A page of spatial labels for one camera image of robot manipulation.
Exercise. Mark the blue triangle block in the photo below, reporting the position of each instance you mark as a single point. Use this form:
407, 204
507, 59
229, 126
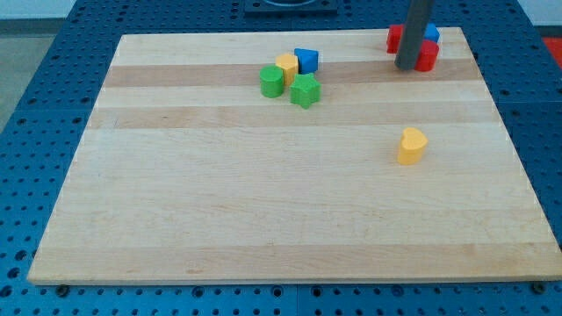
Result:
308, 60

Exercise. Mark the green star block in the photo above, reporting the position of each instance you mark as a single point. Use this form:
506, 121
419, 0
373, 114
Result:
305, 90

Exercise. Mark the green cylinder block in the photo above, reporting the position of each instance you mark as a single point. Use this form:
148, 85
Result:
271, 81

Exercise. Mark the yellow hexagon block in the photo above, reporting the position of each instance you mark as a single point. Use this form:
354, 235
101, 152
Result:
290, 67

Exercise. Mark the light wooden board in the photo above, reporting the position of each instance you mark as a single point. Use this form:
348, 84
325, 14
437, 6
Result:
187, 174

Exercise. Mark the yellow heart block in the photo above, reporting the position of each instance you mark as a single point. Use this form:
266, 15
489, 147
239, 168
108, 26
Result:
413, 143

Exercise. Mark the red block behind rod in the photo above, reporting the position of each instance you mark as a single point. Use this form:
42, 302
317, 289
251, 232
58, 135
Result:
393, 38

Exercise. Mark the red round block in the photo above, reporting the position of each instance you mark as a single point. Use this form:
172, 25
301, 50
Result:
427, 56

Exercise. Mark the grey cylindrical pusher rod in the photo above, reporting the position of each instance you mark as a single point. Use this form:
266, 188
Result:
418, 15

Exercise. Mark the blue block behind rod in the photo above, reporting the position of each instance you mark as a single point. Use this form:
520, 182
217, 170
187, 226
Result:
432, 33

